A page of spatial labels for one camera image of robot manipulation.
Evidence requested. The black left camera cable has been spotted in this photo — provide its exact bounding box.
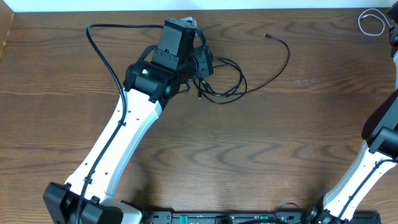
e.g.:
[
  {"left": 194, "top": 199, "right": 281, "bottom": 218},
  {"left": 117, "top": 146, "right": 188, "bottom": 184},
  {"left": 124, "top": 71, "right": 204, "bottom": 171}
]
[{"left": 75, "top": 23, "right": 164, "bottom": 224}]

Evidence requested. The white usb cable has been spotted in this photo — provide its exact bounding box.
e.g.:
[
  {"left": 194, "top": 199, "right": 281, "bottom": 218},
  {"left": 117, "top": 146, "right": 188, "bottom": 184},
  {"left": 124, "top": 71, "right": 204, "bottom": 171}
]
[{"left": 357, "top": 7, "right": 393, "bottom": 37}]

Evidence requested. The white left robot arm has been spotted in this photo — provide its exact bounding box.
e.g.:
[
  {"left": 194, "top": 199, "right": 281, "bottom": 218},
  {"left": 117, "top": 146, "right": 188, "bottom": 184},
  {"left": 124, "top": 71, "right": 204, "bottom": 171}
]
[{"left": 43, "top": 17, "right": 213, "bottom": 223}]

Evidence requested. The black usb cable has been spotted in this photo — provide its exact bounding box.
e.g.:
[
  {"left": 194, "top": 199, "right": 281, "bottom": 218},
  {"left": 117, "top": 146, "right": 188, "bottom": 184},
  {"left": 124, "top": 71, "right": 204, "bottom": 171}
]
[
  {"left": 192, "top": 57, "right": 248, "bottom": 105},
  {"left": 198, "top": 33, "right": 291, "bottom": 100}
]

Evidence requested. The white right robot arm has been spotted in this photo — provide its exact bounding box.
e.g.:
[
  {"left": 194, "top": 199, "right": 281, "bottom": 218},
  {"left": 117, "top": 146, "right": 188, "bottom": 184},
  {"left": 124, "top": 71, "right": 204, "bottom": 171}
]
[{"left": 303, "top": 90, "right": 397, "bottom": 224}]

